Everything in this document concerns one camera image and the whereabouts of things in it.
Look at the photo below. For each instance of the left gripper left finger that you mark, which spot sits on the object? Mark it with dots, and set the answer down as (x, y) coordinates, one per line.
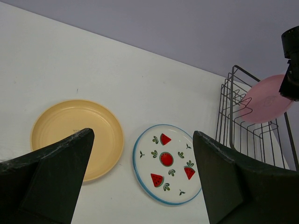
(42, 187)

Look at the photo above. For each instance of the yellow plate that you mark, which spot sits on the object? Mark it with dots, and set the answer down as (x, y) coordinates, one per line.
(68, 117)

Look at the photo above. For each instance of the pink plate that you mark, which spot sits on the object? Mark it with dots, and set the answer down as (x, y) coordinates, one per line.
(263, 102)

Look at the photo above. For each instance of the dark wire dish rack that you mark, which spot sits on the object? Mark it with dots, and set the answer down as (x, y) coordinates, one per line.
(271, 142)

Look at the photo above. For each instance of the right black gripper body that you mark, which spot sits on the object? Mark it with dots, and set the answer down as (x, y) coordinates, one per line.
(290, 85)

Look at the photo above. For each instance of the white blue-rimmed fruit plate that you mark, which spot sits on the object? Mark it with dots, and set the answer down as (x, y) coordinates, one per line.
(165, 166)

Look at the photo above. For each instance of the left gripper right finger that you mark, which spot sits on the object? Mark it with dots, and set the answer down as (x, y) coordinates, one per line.
(238, 189)

